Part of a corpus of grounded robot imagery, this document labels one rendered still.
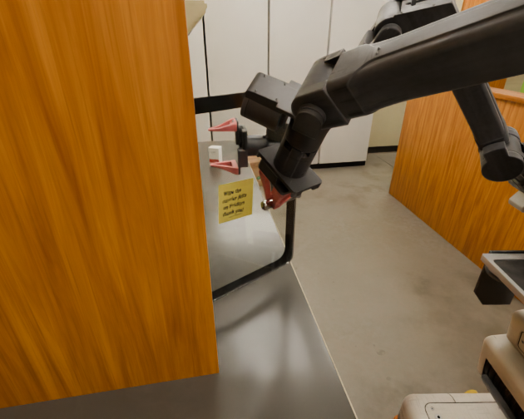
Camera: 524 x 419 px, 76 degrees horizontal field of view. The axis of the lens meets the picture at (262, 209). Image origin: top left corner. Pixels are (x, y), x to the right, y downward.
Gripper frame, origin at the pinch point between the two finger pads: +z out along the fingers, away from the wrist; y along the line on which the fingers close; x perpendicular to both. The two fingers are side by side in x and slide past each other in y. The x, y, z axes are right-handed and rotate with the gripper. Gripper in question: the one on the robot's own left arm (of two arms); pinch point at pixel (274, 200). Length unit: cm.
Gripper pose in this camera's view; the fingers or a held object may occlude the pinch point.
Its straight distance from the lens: 61.3
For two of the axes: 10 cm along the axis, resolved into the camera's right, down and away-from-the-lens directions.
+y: 5.6, 7.3, -4.0
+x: 7.8, -3.1, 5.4
